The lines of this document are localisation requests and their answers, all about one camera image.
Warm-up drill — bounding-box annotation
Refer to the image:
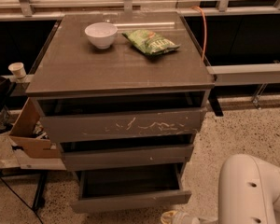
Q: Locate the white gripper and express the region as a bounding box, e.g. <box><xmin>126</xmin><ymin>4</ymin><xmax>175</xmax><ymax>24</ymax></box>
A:
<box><xmin>161</xmin><ymin>210</ymin><xmax>217</xmax><ymax>224</ymax></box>

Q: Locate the grey bottom drawer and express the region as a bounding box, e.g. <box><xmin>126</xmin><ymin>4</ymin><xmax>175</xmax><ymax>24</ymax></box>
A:
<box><xmin>71</xmin><ymin>163</ymin><xmax>191</xmax><ymax>213</ymax></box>

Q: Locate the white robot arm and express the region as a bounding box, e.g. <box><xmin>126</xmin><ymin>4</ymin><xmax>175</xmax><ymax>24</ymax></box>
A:
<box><xmin>161</xmin><ymin>154</ymin><xmax>280</xmax><ymax>224</ymax></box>

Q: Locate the grey middle drawer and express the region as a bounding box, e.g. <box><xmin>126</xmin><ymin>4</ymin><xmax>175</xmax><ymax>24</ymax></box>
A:
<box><xmin>61</xmin><ymin>134</ymin><xmax>195</xmax><ymax>171</ymax></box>

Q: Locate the scratched grey top drawer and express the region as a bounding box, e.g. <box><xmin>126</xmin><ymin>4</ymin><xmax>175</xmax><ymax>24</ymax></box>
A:
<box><xmin>41</xmin><ymin>91</ymin><xmax>206</xmax><ymax>143</ymax></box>

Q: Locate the grey drawer cabinet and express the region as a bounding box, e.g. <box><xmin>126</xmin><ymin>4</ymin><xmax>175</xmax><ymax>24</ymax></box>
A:
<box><xmin>25</xmin><ymin>11</ymin><xmax>216</xmax><ymax>215</ymax></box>

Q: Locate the brown cardboard box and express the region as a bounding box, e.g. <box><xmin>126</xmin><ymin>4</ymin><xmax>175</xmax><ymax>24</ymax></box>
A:
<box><xmin>9</xmin><ymin>99</ymin><xmax>61</xmax><ymax>159</ymax></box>

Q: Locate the green chip bag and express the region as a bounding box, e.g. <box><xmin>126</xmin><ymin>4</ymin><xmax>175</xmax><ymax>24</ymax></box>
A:
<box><xmin>122</xmin><ymin>29</ymin><xmax>180</xmax><ymax>56</ymax></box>

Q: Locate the white ceramic bowl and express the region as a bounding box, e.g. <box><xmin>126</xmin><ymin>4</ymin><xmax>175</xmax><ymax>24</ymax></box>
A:
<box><xmin>84</xmin><ymin>22</ymin><xmax>118</xmax><ymax>49</ymax></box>

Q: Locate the white paper cup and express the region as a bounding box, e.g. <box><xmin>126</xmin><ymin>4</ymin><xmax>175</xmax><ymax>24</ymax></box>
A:
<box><xmin>8</xmin><ymin>63</ymin><xmax>27</xmax><ymax>79</ymax></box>

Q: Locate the metal rail frame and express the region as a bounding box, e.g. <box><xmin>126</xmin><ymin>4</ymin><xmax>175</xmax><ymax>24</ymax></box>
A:
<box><xmin>207</xmin><ymin>63</ymin><xmax>280</xmax><ymax>86</ymax></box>

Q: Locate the black cable on floor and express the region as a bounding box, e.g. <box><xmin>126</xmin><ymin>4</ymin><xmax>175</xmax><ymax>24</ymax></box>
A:
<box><xmin>0</xmin><ymin>161</ymin><xmax>45</xmax><ymax>224</ymax></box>

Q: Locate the orange cable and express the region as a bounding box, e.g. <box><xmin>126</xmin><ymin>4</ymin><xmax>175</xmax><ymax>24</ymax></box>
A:
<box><xmin>191</xmin><ymin>5</ymin><xmax>208</xmax><ymax>62</ymax></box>

